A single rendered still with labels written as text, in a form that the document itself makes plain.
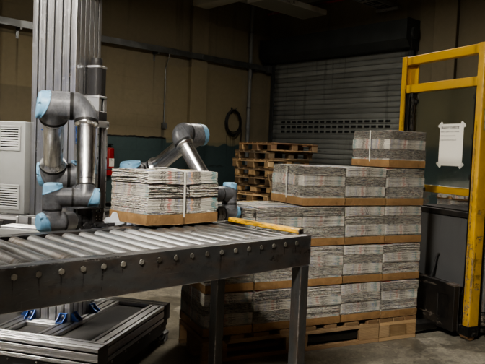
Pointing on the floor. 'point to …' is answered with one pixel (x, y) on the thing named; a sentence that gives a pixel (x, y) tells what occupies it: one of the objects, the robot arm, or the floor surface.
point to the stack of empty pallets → (275, 154)
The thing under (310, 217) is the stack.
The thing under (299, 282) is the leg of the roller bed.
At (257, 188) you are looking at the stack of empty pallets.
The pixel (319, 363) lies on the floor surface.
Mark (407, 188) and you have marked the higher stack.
